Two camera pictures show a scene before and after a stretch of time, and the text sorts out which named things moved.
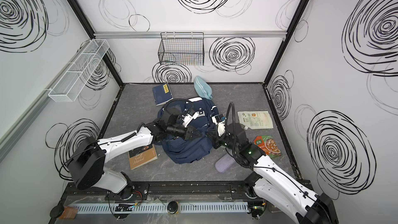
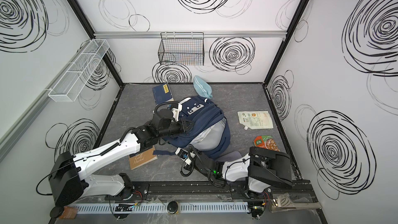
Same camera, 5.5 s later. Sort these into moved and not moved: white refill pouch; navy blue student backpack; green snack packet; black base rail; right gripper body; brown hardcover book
Moved: navy blue student backpack; right gripper body
Not moved: white refill pouch; green snack packet; brown hardcover book; black base rail
